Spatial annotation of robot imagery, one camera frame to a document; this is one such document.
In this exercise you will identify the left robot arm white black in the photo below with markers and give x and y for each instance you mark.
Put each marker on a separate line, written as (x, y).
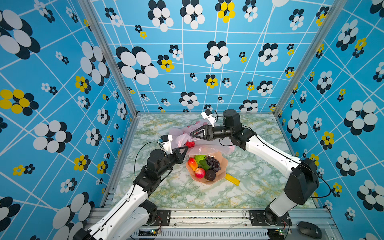
(134, 210)

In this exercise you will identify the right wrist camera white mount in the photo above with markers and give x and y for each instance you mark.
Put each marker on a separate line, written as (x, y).
(208, 115)

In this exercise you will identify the dark purple plum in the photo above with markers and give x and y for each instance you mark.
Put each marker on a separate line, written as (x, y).
(210, 175)

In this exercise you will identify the green grape leaf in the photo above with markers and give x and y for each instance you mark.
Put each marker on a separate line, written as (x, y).
(203, 164)

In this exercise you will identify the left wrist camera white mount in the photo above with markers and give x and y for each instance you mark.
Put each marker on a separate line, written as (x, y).
(165, 142)

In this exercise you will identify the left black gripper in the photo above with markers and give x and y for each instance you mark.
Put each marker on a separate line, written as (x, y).
(179, 158)

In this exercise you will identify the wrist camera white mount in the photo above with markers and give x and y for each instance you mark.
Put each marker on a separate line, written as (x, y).
(165, 142)
(208, 115)

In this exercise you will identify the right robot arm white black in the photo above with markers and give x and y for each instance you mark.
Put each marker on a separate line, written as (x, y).
(302, 178)

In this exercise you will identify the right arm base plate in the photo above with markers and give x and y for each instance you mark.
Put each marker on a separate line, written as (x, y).
(258, 219)

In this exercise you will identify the black computer mouse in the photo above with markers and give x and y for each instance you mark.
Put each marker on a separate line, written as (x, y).
(310, 230)

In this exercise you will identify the dark purple grape bunch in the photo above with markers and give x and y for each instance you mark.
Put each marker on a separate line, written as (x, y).
(213, 163)

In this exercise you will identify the red peach bottom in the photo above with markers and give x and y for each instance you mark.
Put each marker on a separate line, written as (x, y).
(200, 173)

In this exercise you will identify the orange red mango left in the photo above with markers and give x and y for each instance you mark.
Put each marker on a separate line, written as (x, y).
(192, 163)

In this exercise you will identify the yellow rectangular block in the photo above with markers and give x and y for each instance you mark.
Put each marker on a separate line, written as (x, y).
(232, 179)

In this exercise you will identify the green crinkled fruit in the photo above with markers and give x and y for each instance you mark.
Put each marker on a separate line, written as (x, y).
(200, 158)

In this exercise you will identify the pink translucent plastic bag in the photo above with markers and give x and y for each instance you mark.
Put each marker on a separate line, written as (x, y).
(202, 147)

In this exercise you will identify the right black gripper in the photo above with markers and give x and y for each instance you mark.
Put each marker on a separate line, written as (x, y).
(210, 134)

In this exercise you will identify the aluminium front rail frame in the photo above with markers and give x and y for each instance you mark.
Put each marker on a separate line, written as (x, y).
(228, 224)

